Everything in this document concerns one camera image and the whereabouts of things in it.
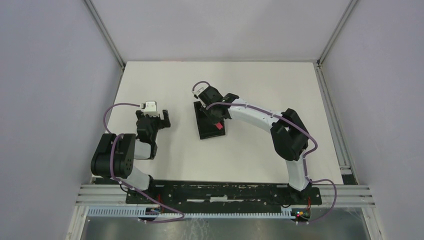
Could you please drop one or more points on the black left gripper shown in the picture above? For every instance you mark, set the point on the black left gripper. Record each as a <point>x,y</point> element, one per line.
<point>163,123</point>

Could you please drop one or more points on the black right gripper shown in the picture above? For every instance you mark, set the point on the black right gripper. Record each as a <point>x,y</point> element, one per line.
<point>215,120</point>

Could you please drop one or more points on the red handled screwdriver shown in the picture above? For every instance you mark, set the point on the red handled screwdriver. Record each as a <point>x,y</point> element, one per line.
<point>219,126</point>

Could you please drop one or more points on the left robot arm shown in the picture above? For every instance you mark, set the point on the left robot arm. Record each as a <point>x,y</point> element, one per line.
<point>114,158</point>

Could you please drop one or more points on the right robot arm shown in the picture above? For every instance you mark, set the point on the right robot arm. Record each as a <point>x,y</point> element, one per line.
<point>288,133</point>

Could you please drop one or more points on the black plastic bin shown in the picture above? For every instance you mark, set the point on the black plastic bin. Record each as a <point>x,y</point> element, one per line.
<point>206,128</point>

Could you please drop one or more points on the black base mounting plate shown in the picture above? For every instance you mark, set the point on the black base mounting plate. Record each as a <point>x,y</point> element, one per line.
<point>230,197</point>

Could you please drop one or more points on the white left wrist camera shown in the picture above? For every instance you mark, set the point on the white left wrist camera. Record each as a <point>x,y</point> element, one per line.
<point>150,109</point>

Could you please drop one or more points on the white slotted cable duct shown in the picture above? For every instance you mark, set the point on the white slotted cable duct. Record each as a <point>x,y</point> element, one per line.
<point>144,212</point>

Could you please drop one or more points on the aluminium frame rail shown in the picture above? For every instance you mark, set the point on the aluminium frame rail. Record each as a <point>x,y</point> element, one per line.
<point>348,196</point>

